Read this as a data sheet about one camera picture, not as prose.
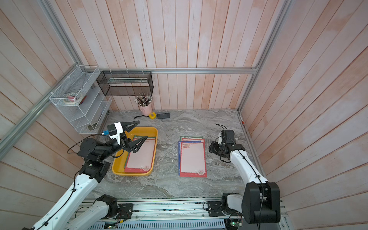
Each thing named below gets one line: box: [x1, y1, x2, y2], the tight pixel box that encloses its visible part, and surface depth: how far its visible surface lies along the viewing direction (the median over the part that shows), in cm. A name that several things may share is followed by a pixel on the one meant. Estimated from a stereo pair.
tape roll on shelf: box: [63, 92, 83, 105], surface depth 75 cm
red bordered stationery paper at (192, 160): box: [180, 141, 208, 178], surface depth 93 cm
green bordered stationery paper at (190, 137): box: [180, 136, 204, 141], surface depth 106 cm
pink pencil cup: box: [137, 102, 153, 117], surface depth 114 cm
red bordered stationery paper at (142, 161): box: [124, 138, 156, 174], surface depth 90 cm
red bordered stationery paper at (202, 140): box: [181, 138, 206, 143], surface depth 105 cm
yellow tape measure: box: [148, 111, 157, 120], surface depth 117 cm
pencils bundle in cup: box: [133, 92, 153, 106], surface depth 113 cm
